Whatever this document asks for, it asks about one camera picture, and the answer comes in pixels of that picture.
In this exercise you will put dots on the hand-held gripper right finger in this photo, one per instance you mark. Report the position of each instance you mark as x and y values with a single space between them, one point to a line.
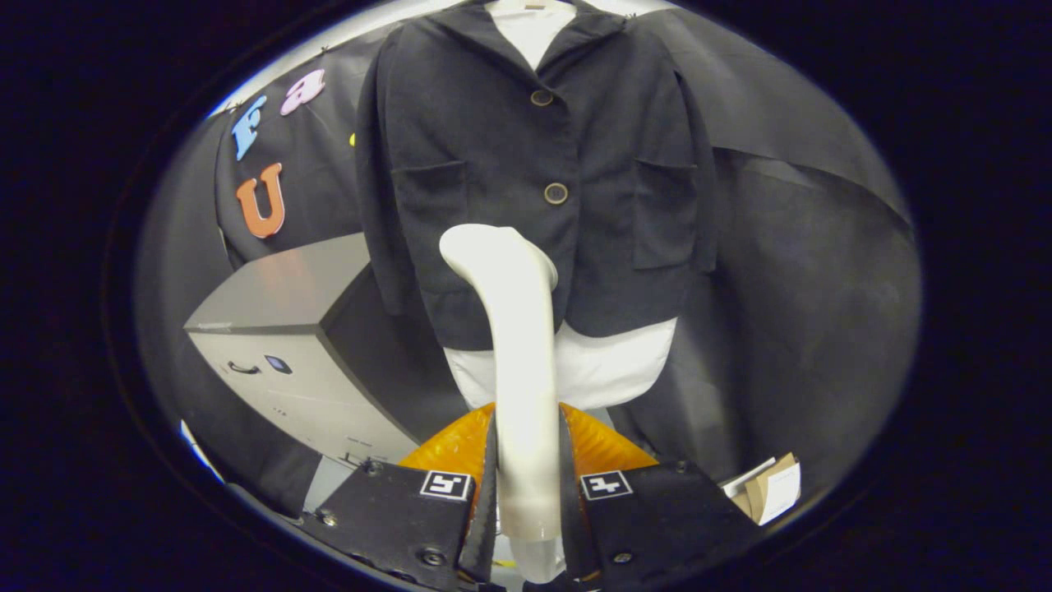
573 543

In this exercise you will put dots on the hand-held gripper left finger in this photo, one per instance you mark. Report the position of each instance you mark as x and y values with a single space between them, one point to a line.
485 543

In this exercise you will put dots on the white garment steamer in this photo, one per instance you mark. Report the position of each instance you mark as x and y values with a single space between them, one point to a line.
522 370

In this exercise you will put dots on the black button jacket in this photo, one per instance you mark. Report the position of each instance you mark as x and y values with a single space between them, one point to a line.
493 164

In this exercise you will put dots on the white dress form mannequin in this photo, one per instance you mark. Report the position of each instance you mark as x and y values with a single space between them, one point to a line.
608 366

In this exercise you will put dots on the small cardboard box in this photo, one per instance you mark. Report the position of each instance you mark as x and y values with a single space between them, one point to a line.
777 493

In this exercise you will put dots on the black backdrop cloth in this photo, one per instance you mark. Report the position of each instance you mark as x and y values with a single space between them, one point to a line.
805 312

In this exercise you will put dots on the grey metal cabinet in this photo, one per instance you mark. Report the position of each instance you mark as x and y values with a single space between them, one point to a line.
279 288

